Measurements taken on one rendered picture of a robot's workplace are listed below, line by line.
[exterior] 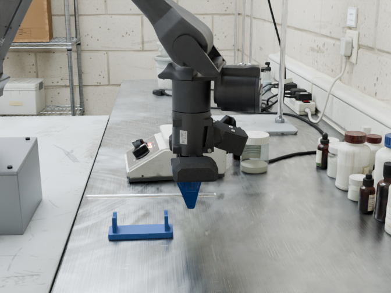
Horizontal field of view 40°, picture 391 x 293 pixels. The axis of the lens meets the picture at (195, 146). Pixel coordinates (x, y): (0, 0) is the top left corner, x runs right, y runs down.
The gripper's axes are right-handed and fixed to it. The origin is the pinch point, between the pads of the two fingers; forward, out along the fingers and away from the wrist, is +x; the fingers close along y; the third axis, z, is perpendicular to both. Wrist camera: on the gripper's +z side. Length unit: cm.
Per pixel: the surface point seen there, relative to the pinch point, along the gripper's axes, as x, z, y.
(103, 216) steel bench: 7.9, -14.2, 7.6
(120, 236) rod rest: 7.3, -10.9, -1.6
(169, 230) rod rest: 6.8, -3.3, -0.9
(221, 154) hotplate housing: 2.4, 8.1, 24.9
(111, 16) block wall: -15, -30, 271
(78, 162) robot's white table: 7.8, -22.3, 38.3
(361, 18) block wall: -23, 49, 62
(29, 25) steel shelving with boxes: -11, -73, 235
